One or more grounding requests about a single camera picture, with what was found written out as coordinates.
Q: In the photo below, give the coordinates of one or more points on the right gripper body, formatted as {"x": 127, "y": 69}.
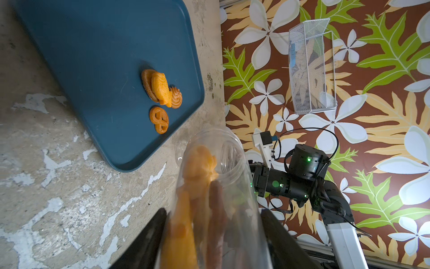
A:
{"x": 260, "y": 175}

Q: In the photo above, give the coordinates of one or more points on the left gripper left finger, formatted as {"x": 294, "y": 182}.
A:
{"x": 142, "y": 253}

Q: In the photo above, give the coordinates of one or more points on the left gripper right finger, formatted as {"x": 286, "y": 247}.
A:
{"x": 284, "y": 251}

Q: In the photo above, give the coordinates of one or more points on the clear cookie jar front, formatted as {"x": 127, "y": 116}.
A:
{"x": 215, "y": 221}

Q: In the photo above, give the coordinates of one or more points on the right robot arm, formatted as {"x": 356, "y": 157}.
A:
{"x": 302, "y": 180}

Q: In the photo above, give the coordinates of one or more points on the orange cookies on tray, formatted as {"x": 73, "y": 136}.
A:
{"x": 157, "y": 88}

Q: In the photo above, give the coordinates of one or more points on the white mesh basket right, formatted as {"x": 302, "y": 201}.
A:
{"x": 307, "y": 68}

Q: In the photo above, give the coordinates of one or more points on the teal plastic tray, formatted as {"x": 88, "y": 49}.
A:
{"x": 97, "y": 50}

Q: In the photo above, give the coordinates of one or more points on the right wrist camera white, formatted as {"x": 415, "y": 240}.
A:
{"x": 264, "y": 142}

